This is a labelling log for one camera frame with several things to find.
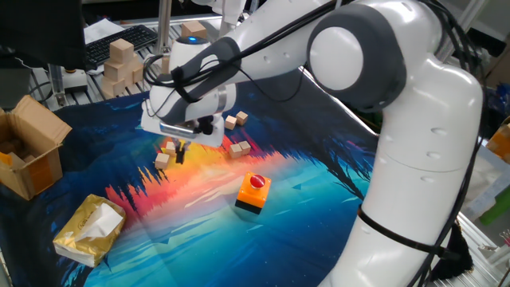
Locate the orange yellow box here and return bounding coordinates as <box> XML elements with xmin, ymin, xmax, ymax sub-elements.
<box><xmin>486</xmin><ymin>117</ymin><xmax>510</xmax><ymax>164</ymax></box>

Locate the green plastic object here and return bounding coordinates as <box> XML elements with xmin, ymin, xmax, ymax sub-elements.
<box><xmin>480</xmin><ymin>191</ymin><xmax>510</xmax><ymax>226</ymax></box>

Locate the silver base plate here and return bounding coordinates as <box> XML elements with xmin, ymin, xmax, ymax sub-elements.
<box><xmin>201</xmin><ymin>14</ymin><xmax>230</xmax><ymax>39</ymax></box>

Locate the black computer keyboard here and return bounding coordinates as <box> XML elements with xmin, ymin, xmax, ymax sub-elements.
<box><xmin>84</xmin><ymin>24</ymin><xmax>159</xmax><ymax>71</ymax></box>

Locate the black equipment box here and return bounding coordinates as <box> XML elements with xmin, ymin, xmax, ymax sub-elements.
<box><xmin>473</xmin><ymin>27</ymin><xmax>507</xmax><ymax>57</ymax></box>

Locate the open brown cardboard box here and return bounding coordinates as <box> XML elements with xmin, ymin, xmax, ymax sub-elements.
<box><xmin>0</xmin><ymin>94</ymin><xmax>73</xmax><ymax>201</ymax></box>

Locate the white paper sheet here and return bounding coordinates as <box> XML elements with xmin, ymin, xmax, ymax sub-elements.
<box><xmin>82</xmin><ymin>18</ymin><xmax>127</xmax><ymax>45</ymax></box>

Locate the dark grey stand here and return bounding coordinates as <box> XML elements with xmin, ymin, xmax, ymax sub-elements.
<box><xmin>0</xmin><ymin>65</ymin><xmax>33</xmax><ymax>111</ymax></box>

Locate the white device with brown knob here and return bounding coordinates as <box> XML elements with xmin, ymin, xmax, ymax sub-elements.
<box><xmin>61</xmin><ymin>68</ymin><xmax>89</xmax><ymax>95</ymax></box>

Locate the gold tissue pack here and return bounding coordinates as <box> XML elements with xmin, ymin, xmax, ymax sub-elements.
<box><xmin>52</xmin><ymin>193</ymin><xmax>128</xmax><ymax>269</ymax></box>

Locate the colourful forest print cloth mat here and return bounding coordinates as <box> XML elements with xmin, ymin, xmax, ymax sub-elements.
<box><xmin>0</xmin><ymin>73</ymin><xmax>379</xmax><ymax>287</ymax></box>

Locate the black computer monitor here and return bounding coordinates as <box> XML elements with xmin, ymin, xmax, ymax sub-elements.
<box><xmin>0</xmin><ymin>0</ymin><xmax>88</xmax><ymax>72</ymax></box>

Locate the orange box with red button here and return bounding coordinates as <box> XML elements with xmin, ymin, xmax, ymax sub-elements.
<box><xmin>233</xmin><ymin>171</ymin><xmax>273</xmax><ymax>215</ymax></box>

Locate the silver camera box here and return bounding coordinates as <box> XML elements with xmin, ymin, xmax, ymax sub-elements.
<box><xmin>159</xmin><ymin>121</ymin><xmax>198</xmax><ymax>140</ymax></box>

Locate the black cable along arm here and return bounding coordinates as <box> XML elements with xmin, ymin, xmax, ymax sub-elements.
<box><xmin>142</xmin><ymin>0</ymin><xmax>485</xmax><ymax>287</ymax></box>

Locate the black fluffy duster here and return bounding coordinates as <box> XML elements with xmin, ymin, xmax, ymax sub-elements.
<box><xmin>432</xmin><ymin>221</ymin><xmax>475</xmax><ymax>282</ymax></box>

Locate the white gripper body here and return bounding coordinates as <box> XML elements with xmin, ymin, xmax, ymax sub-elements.
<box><xmin>140</xmin><ymin>112</ymin><xmax>226</xmax><ymax>149</ymax></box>

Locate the white paper scrap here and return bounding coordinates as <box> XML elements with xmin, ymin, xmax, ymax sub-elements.
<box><xmin>143</xmin><ymin>53</ymin><xmax>164</xmax><ymax>67</ymax></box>

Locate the short aluminium post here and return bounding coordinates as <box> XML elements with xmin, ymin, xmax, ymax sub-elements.
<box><xmin>48</xmin><ymin>63</ymin><xmax>67</xmax><ymax>108</ymax></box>

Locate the silver metal bar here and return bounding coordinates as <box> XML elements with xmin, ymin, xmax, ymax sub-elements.
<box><xmin>437</xmin><ymin>0</ymin><xmax>489</xmax><ymax>61</ymax></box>

